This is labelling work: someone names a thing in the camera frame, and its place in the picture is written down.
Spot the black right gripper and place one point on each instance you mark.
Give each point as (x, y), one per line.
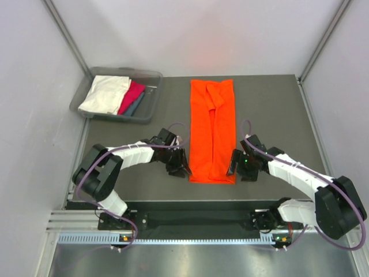
(247, 176)

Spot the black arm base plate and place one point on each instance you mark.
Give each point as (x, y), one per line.
(248, 215)

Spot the blue grey folded t shirt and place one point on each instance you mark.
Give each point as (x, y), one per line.
(131, 109)

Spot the clear plastic bin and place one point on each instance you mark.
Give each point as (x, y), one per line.
(145, 110)

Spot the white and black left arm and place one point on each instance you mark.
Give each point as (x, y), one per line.
(152, 164)

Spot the white folded t shirt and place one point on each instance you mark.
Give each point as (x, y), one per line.
(106, 94)

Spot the grey slotted cable duct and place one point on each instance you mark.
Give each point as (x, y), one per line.
(121, 239)

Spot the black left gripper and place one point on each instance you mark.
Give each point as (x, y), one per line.
(181, 159)

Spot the crimson folded t shirt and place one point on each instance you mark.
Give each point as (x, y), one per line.
(134, 92)

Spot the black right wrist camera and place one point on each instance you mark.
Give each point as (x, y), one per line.
(252, 143)

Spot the aluminium frame rail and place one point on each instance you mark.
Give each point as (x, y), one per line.
(87, 221)

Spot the orange t shirt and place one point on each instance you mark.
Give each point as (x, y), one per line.
(212, 131)

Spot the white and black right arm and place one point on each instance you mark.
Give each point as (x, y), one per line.
(333, 206)

